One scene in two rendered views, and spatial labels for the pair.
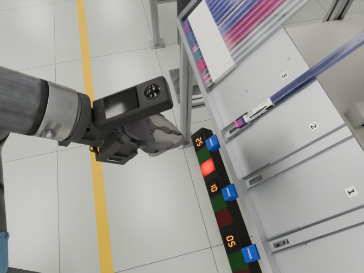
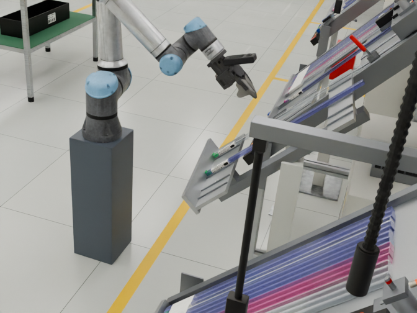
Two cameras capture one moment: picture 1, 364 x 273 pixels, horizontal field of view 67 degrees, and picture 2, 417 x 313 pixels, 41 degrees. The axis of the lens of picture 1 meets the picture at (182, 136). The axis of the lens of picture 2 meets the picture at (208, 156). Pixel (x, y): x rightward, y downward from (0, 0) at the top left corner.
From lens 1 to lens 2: 1.73 m
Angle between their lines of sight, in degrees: 36
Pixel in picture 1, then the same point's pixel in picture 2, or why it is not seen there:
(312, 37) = (386, 121)
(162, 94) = (251, 55)
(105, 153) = (220, 75)
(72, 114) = (219, 49)
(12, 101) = (206, 35)
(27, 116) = (207, 41)
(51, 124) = (211, 48)
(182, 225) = (235, 254)
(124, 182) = (207, 213)
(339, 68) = (388, 136)
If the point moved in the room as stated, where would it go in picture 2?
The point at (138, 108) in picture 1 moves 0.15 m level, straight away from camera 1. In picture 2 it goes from (241, 57) to (251, 45)
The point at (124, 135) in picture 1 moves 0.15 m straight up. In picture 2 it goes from (231, 68) to (236, 27)
